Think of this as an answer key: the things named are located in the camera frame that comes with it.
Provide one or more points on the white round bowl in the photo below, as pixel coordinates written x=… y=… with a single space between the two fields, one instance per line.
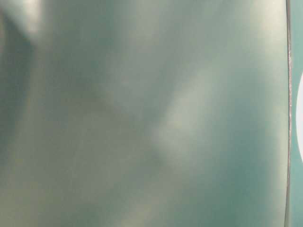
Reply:
x=299 y=117

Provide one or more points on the green table mat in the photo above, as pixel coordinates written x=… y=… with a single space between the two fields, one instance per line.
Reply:
x=143 y=113

